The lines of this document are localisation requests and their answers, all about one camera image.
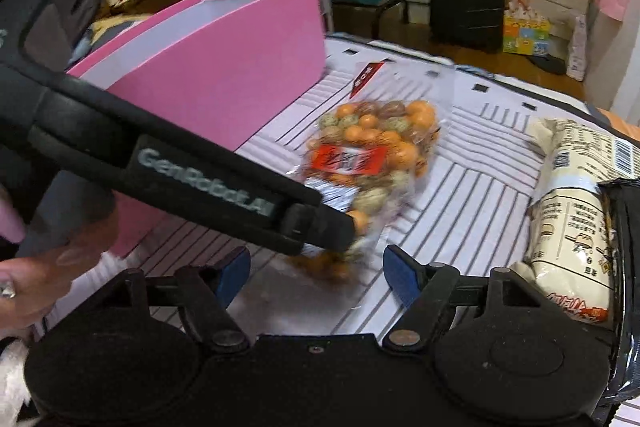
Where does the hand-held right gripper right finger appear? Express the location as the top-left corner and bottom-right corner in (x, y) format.
(382, 244), (543, 351)

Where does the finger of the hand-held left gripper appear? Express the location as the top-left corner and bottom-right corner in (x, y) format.
(279, 202), (357, 259)

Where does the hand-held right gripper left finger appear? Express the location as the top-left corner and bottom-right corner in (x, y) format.
(120, 247), (252, 351)

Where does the clear bag of coated peanuts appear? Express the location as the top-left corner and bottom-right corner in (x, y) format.
(290, 62), (442, 280)

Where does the pink cardboard box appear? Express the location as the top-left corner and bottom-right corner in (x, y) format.
(65, 0), (327, 259)

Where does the cream snack bag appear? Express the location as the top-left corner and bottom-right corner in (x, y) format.
(507, 117), (640, 325)

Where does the black snack bag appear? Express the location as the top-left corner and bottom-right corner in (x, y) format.
(597, 179), (640, 410)

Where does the person's left hand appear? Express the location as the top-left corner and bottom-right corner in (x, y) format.
(0, 199), (122, 339)

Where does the striped bedsheet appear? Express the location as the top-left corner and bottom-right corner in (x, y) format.
(40, 34), (640, 427)

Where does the black round floor base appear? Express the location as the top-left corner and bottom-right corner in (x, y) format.
(530, 54), (569, 76)

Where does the colourful gift box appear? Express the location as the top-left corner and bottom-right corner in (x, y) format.
(502, 0), (551, 56)

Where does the white plastic bag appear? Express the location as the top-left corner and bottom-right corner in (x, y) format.
(567, 14), (589, 82)

